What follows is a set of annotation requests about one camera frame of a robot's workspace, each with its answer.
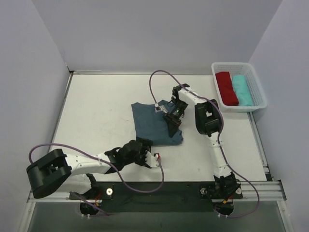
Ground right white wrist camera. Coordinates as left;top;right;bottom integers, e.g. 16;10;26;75
154;103;168;114

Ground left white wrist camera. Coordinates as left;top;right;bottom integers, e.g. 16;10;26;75
145;151;160;168

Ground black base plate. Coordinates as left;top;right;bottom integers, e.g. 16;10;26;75
69;181;239;215

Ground blue-grey t shirt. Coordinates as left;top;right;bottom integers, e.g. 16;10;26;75
131;102;183;146

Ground teal rolled t shirt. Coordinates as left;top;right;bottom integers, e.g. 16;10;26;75
232;75;253;106

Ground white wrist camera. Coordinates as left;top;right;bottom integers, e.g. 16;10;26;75
145;151;160;168
154;103;168;114

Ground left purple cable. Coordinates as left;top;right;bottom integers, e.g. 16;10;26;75
28;143;165;216

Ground purple cable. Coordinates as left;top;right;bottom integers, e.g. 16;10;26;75
28;143;165;216
149;70;261;219

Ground white plastic basket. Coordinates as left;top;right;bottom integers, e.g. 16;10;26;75
211;62;267;113

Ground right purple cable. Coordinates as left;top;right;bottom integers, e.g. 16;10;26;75
149;70;261;219

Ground red rolled t shirt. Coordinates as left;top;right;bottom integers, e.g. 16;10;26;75
215;72;239;106

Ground aluminium rail frame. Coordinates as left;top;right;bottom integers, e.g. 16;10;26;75
26;70;288;203

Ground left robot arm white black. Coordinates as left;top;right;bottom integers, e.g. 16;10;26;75
26;140;158;199

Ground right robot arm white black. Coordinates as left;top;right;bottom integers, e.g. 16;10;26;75
163;84;240;199

